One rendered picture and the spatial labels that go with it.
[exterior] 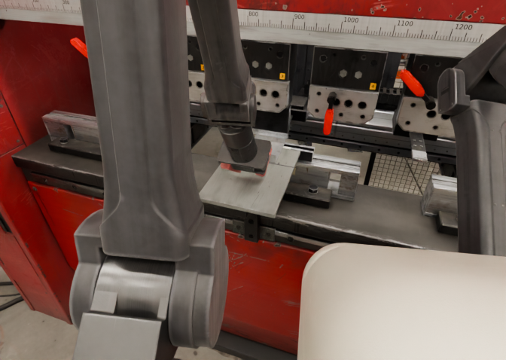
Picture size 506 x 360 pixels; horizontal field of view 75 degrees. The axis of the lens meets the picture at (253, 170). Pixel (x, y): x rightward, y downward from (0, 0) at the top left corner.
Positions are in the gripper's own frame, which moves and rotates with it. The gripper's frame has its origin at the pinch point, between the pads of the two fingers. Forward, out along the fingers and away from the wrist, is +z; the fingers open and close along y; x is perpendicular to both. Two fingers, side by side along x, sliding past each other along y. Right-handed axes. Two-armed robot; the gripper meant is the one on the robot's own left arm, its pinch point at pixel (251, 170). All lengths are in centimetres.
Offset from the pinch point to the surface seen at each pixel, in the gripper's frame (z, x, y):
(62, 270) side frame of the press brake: 63, 33, 87
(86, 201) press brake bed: 26, 10, 60
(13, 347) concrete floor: 78, 69, 104
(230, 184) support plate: 1.3, 3.9, 4.1
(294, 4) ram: -21.3, -28.6, -5.0
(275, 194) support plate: 1.3, 4.1, -6.7
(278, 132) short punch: 8.7, -16.3, -1.6
